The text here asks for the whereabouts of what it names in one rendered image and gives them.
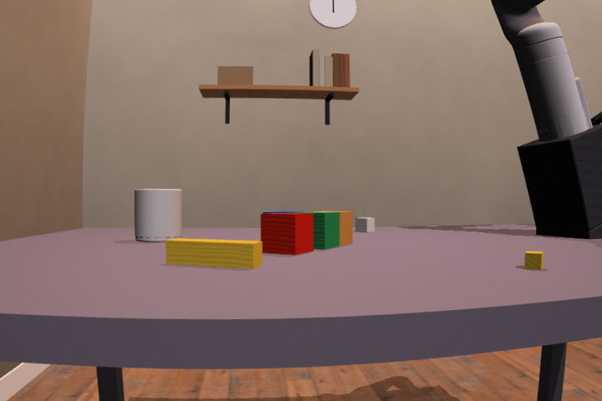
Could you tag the green cube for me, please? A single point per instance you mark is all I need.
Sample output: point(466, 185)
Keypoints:
point(326, 229)

